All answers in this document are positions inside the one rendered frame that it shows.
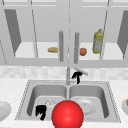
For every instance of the small orange round fruit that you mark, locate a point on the small orange round fruit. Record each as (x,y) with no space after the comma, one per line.
(83,51)

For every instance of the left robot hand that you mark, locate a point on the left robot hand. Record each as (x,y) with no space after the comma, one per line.
(41,111)

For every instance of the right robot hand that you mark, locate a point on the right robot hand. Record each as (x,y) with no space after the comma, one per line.
(78,77)

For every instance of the yellow oil bottle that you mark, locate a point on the yellow oil bottle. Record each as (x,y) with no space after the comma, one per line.
(98,41)

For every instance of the white plate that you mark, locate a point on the white plate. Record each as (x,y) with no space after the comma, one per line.
(88,106)
(3,110)
(125,106)

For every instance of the white wall cupboard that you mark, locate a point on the white wall cupboard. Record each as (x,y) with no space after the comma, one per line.
(43,26)

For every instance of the brown bread loaf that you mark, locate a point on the brown bread loaf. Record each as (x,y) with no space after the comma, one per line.
(52,50)

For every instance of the steel double basin sink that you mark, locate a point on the steel double basin sink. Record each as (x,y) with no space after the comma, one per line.
(36,90)

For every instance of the red ball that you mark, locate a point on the red ball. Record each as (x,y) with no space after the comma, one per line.
(67,115)

